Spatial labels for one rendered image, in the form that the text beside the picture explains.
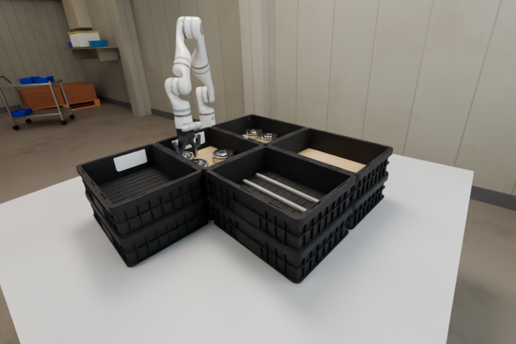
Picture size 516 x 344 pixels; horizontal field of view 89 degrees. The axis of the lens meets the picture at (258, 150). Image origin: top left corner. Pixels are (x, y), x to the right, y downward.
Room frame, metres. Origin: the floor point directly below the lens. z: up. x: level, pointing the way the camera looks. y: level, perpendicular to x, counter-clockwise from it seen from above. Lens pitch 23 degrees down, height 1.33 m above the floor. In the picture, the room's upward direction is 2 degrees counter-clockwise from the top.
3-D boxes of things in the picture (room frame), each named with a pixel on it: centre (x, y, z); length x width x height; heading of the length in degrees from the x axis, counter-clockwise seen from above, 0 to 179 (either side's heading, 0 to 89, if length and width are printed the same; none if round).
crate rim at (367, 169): (0.96, -0.28, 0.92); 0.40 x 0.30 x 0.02; 44
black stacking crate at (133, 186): (0.84, 0.43, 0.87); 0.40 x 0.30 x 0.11; 44
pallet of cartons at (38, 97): (6.18, 4.56, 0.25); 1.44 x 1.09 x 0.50; 139
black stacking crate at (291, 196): (0.75, -0.06, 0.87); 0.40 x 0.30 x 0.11; 44
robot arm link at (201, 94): (1.55, 0.30, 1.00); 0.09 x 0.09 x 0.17; 3
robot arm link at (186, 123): (1.08, 0.30, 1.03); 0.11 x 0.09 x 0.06; 43
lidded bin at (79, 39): (5.72, 3.34, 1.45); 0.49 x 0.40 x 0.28; 49
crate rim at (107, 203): (0.84, 0.43, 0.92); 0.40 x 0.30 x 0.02; 44
